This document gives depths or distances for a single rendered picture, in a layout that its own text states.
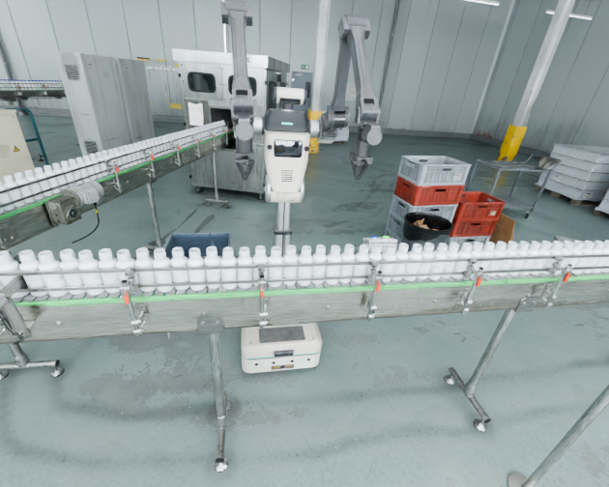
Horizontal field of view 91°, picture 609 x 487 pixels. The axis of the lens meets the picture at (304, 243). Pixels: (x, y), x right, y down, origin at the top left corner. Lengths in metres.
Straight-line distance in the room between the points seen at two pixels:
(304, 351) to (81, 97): 6.00
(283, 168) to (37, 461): 1.89
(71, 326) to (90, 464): 0.90
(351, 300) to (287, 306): 0.27
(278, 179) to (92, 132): 5.63
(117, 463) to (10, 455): 0.53
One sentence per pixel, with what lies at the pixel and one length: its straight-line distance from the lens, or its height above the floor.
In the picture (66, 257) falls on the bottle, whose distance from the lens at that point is 1.28.
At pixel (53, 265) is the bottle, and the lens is 1.31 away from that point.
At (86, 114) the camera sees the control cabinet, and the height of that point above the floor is 0.95.
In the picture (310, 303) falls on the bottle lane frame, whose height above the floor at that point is 0.93.
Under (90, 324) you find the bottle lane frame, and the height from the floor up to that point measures 0.89.
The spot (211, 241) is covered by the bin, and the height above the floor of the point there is 0.90.
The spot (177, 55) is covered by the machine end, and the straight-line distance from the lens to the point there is 5.00.
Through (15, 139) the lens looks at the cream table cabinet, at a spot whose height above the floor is 0.85.
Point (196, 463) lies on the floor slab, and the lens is 1.94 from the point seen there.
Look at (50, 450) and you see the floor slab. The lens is 2.23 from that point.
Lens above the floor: 1.73
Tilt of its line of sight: 28 degrees down
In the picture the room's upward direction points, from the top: 5 degrees clockwise
